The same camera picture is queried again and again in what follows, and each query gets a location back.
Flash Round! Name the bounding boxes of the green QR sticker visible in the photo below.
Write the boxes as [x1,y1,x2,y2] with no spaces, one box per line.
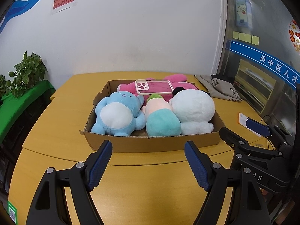
[8,201,18,224]

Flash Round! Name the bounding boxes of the clear white phone case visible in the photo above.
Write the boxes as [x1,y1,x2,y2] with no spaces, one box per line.
[134,79,174,95]

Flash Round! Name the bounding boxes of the white paper sheet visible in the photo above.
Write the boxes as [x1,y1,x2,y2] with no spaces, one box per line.
[238,112,263,137]

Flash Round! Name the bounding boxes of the green potted plant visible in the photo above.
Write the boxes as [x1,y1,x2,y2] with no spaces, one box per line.
[6,51,47,98]

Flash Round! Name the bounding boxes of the grey cloth bag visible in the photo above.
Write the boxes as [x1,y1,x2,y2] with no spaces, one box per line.
[194,75,242,102]

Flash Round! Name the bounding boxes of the brown cardboard box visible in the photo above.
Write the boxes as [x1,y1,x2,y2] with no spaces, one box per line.
[79,79,226,154]

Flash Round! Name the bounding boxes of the green table cloth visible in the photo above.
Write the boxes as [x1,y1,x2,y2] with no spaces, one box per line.
[0,80,56,142]

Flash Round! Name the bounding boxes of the red window decoration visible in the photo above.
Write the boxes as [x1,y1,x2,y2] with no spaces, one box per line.
[288,19,300,53]

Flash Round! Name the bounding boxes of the white panda plush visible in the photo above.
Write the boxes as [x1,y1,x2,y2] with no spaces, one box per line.
[169,87,215,135]

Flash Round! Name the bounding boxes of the cartoon sheep poster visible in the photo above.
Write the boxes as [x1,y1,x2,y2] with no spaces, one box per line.
[235,0,253,30]

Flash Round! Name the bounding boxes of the black cable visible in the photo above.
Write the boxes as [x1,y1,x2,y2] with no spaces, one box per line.
[259,114,277,150]

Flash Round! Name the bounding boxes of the pink green plush toy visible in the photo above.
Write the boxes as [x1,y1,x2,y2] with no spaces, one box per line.
[141,94,181,137]

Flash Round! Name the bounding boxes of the blue plush toy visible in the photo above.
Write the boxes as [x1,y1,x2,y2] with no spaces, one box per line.
[91,91,146,137]

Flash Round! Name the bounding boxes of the yellow sticky notes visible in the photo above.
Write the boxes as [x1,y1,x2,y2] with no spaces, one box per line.
[232,31,260,46]

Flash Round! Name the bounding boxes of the pink plush bear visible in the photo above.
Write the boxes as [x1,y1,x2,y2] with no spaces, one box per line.
[116,74,198,102]

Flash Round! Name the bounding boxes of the yellow wooden shelf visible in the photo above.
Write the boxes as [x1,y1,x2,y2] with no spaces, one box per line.
[234,59,278,115]

